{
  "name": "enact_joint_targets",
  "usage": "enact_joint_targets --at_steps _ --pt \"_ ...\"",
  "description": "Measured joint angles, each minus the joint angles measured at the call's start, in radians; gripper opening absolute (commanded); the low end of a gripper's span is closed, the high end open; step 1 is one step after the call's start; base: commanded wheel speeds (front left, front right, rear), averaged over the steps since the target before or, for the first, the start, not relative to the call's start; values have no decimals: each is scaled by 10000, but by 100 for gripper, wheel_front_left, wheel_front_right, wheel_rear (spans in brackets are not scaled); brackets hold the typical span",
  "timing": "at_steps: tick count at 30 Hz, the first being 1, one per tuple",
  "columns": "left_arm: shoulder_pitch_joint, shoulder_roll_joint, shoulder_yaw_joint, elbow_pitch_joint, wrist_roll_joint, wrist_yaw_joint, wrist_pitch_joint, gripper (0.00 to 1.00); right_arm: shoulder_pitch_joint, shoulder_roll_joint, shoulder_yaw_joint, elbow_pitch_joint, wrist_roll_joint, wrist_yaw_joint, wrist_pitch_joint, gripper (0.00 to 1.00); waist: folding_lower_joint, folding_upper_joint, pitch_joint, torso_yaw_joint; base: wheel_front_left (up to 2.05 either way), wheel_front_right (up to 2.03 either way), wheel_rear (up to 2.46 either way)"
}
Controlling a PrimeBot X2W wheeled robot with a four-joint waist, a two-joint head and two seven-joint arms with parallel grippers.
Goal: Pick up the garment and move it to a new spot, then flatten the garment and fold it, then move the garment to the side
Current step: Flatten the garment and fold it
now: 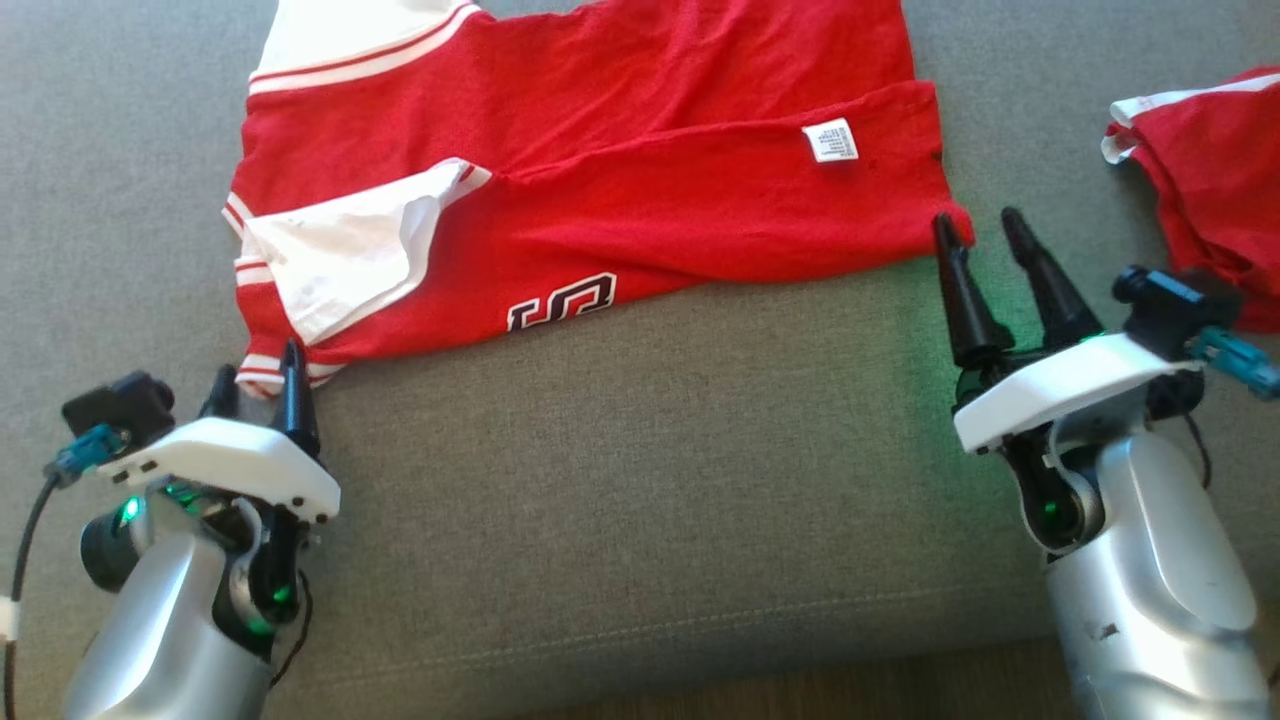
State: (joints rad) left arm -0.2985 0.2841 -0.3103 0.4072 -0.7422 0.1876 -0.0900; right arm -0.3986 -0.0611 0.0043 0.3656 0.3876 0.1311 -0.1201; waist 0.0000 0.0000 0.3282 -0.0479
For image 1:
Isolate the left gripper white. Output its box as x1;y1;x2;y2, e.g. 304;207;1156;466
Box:
97;338;341;542

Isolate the red shorts white stripe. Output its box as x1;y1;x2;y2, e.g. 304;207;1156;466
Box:
1100;65;1280;337

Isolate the large grey sofa seat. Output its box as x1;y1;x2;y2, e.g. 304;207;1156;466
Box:
0;0;1280;720

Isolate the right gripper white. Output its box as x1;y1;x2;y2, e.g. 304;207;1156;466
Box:
931;207;1202;457

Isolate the teal plug camera cable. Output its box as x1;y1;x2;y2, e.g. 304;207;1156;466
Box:
0;424;128;720
1190;327;1280;402

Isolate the right thin black arm cable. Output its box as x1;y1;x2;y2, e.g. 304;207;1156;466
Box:
1180;408;1214;491

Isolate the left thin black arm cable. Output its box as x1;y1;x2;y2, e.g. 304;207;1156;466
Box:
268;570;314;693

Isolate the right teal plug camera cable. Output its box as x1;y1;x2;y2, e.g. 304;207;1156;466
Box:
1190;327;1280;402

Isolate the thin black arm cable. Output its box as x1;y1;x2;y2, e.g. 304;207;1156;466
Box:
1180;408;1214;491
268;570;314;693

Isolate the left teal plug camera cable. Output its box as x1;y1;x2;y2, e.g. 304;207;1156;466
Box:
0;424;128;720

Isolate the red white sports jersey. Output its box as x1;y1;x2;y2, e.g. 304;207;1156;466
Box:
221;0;977;402

